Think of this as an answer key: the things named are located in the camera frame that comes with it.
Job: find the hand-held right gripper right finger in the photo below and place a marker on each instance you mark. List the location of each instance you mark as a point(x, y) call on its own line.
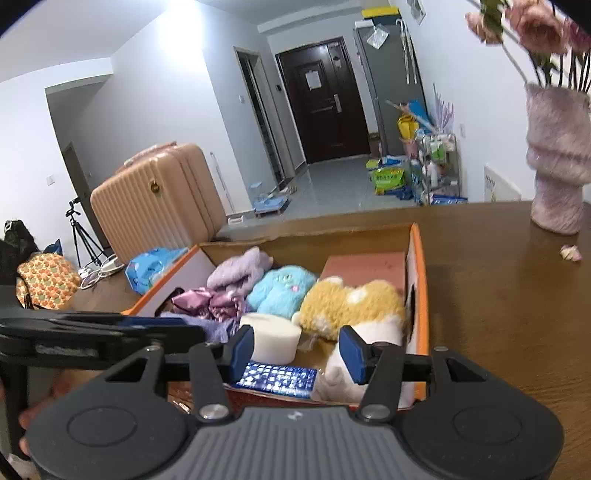
point(353, 353)

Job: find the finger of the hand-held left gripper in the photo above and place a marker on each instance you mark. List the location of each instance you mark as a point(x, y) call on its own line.
point(92, 330)

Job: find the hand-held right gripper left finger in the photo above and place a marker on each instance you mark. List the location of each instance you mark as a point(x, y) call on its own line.
point(242, 353)

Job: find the white foam roll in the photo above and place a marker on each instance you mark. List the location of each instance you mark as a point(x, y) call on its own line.
point(272, 337)

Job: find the white plush toy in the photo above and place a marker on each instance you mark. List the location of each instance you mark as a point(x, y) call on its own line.
point(383, 332)

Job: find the blue patterned packet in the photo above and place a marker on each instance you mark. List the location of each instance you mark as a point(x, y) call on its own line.
point(277, 381)

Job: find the yellow plush toy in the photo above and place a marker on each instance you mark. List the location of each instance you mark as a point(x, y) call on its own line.
point(351, 304)

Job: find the purple satin cloth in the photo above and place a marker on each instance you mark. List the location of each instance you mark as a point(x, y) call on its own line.
point(207, 302)

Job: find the light blue plush toy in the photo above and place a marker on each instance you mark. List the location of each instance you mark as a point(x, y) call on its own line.
point(279, 288)

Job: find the light purple fuzzy towel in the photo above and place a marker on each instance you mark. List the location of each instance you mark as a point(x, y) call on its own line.
point(238, 274)

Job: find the brick red sponge block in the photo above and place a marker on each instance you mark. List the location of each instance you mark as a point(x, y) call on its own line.
point(364, 267)

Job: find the orange cardboard box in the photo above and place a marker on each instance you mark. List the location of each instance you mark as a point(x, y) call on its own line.
point(418, 295)

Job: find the person's left hand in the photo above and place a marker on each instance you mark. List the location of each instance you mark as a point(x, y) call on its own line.
point(69, 383)

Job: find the orange floral cushion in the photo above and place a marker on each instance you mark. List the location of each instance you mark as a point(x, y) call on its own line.
point(46, 279)

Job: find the blue plastic bag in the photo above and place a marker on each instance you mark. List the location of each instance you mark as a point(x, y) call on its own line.
point(150, 270)

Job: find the black tripod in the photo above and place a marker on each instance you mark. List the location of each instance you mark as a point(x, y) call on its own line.
point(81, 230)

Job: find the black bag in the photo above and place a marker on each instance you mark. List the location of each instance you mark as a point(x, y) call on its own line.
point(14, 251)

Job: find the pink hard suitcase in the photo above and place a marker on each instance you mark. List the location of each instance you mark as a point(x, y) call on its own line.
point(152, 207)

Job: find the blue floor tray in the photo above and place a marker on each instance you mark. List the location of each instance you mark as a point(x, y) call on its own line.
point(270, 201)

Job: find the green sack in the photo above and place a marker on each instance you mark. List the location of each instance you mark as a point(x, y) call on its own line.
point(389, 180)

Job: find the blue flat packet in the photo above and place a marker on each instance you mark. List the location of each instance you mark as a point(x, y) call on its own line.
point(448, 200)

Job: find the metal storage cart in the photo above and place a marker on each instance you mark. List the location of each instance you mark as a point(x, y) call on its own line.
point(436, 166)

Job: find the yellow bag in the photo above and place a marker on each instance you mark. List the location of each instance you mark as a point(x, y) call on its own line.
point(407, 128)

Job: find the dark brown door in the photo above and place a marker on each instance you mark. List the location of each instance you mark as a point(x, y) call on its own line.
point(318, 120)

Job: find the fallen flower petal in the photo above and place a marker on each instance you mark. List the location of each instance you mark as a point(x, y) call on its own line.
point(570, 254)

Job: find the white paper notice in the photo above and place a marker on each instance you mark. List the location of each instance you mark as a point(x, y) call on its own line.
point(313, 80)

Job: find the grey refrigerator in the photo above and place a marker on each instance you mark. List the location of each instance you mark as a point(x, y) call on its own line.
point(388, 76)

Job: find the pink textured vase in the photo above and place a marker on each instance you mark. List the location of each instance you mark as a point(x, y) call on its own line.
point(554, 152)

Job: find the white hanging umbrella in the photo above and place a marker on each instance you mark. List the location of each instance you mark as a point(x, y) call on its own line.
point(407, 50)

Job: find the clear plastic bag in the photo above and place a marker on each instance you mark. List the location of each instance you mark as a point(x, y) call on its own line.
point(376, 37)

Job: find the yellow box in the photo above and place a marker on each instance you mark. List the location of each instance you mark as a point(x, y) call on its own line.
point(379, 13)

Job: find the bunch of dried pink flowers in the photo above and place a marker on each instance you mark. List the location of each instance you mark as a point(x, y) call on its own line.
point(535, 23)

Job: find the wall picture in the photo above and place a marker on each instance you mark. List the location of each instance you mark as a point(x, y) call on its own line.
point(417, 8)

